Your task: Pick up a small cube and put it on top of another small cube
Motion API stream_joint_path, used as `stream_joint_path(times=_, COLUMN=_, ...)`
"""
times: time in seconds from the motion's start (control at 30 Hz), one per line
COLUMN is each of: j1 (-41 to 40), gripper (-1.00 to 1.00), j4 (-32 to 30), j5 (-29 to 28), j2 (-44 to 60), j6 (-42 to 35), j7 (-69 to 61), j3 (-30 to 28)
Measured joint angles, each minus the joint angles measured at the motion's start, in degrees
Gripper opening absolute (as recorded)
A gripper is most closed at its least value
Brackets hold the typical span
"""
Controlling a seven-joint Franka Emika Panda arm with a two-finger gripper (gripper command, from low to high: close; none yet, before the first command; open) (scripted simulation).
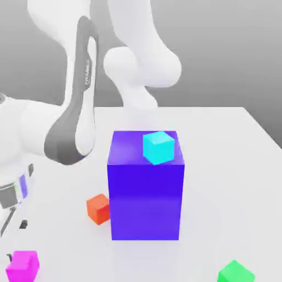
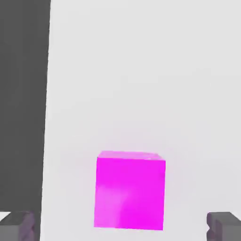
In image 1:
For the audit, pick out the small magenta cube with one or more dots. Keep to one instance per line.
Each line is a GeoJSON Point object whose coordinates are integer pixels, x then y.
{"type": "Point", "coordinates": [23, 267]}

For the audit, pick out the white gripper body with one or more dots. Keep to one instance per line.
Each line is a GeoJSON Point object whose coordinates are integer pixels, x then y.
{"type": "Point", "coordinates": [15, 233]}

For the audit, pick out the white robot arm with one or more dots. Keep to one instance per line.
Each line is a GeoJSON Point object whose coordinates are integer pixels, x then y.
{"type": "Point", "coordinates": [145, 66]}

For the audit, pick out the large purple box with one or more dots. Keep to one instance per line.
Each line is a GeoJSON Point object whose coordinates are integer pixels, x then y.
{"type": "Point", "coordinates": [145, 202]}

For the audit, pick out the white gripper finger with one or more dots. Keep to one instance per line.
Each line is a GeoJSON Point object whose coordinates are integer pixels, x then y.
{"type": "Point", "coordinates": [9, 258]}

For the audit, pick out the small orange cube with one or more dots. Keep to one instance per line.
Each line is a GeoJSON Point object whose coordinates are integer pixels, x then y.
{"type": "Point", "coordinates": [98, 209]}

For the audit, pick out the small cyan cube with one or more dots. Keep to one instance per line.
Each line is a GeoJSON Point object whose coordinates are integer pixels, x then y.
{"type": "Point", "coordinates": [158, 149]}

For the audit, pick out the small green cube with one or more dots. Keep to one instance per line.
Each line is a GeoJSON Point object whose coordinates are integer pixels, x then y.
{"type": "Point", "coordinates": [235, 273]}

